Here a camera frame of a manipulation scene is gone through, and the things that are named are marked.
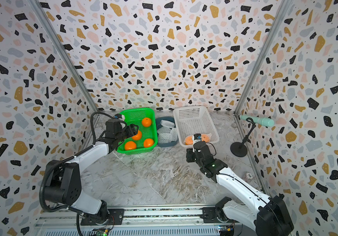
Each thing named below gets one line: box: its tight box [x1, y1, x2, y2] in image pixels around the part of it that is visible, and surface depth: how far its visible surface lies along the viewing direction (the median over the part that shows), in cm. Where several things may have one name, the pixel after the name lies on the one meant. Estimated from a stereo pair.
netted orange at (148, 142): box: [143, 138, 155, 148], surface depth 98 cm
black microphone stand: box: [230, 117, 257, 158], surface depth 101 cm
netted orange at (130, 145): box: [124, 141, 137, 150], surface depth 96 cm
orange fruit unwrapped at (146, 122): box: [141, 117, 152, 128], surface depth 112 cm
